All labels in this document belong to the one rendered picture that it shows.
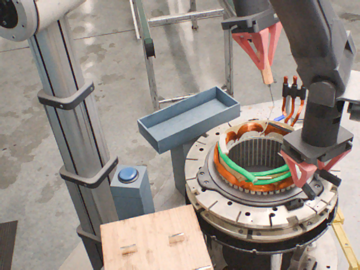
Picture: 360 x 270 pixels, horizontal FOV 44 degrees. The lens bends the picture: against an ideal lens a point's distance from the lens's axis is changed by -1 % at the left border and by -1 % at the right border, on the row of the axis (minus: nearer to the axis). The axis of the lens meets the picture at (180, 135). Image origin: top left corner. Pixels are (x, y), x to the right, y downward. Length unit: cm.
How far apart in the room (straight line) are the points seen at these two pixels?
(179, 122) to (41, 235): 138
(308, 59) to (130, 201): 60
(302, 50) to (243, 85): 256
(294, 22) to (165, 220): 49
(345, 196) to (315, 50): 81
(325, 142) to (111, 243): 44
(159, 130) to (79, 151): 21
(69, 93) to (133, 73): 233
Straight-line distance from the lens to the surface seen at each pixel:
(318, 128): 72
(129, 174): 102
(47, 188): 261
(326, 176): 83
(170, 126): 117
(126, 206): 107
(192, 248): 84
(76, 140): 114
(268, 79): 80
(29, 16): 90
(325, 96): 65
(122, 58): 363
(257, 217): 85
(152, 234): 88
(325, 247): 119
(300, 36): 58
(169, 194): 132
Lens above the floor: 175
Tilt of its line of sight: 40 degrees down
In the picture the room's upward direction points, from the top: 7 degrees counter-clockwise
